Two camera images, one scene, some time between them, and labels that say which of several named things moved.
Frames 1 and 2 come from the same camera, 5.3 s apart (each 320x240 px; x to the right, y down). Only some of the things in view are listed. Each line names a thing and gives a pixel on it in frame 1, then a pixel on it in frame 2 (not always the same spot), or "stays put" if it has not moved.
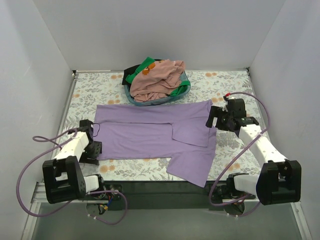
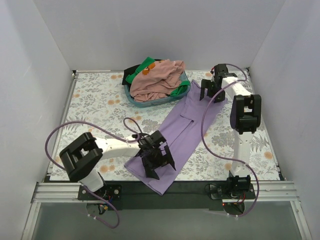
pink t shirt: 157,80 stays put
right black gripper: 215,117 → 212,87
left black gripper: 94,152 → 155,155
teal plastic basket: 127,90 stays put
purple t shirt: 177,130 → 187,120
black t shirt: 127,72 stays put
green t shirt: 145,64 stays put
